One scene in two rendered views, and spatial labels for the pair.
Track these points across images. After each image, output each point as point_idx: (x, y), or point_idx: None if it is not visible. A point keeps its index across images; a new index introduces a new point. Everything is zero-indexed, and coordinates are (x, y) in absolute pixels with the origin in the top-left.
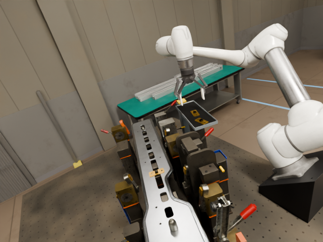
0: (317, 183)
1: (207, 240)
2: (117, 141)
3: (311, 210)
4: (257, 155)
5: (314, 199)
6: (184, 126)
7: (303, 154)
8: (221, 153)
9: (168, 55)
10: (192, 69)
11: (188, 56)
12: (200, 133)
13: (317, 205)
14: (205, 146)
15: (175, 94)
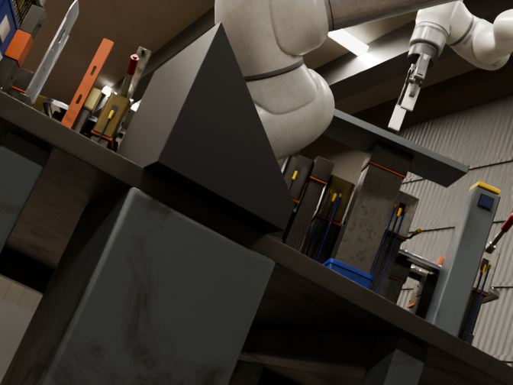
0: (153, 80)
1: (125, 129)
2: (411, 299)
3: (117, 152)
4: (351, 280)
5: (132, 124)
6: (446, 255)
7: (276, 161)
8: (356, 275)
9: (464, 57)
10: (414, 46)
11: (417, 23)
12: (359, 185)
13: (123, 154)
14: (346, 224)
15: (395, 105)
